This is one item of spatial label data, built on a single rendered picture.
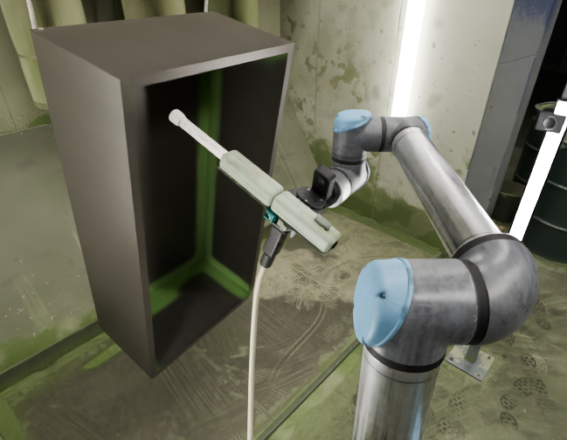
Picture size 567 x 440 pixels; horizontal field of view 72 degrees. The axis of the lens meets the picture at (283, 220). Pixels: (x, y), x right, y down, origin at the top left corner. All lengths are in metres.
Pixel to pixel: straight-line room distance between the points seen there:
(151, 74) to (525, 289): 0.79
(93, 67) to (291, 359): 1.74
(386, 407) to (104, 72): 0.81
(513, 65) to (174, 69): 2.05
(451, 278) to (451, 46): 2.30
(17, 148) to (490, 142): 2.71
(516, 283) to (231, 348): 1.90
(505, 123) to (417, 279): 2.24
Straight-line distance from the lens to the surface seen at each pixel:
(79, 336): 2.51
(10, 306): 2.44
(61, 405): 2.36
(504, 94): 2.68
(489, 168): 2.81
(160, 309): 1.93
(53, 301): 2.46
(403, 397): 0.62
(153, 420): 2.15
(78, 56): 1.02
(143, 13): 2.39
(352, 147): 1.01
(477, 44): 2.70
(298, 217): 0.78
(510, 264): 0.60
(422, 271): 0.54
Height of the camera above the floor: 1.81
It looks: 32 degrees down
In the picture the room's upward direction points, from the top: straight up
